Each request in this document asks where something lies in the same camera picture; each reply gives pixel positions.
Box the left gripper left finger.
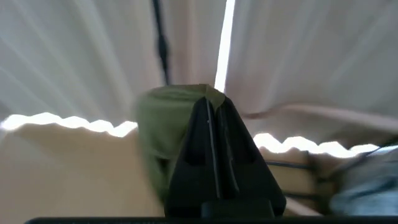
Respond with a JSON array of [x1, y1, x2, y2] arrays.
[[164, 96, 221, 218]]

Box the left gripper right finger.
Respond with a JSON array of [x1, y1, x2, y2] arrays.
[[214, 97, 287, 218]]

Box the green shirt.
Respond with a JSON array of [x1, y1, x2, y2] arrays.
[[134, 83, 226, 203]]

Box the black clothes rack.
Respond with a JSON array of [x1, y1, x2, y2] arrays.
[[151, 0, 398, 200]]

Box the pale grey shorts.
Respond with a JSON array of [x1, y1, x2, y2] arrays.
[[328, 145, 398, 217]]

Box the beige curtain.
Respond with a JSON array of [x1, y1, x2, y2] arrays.
[[0, 0, 398, 160]]

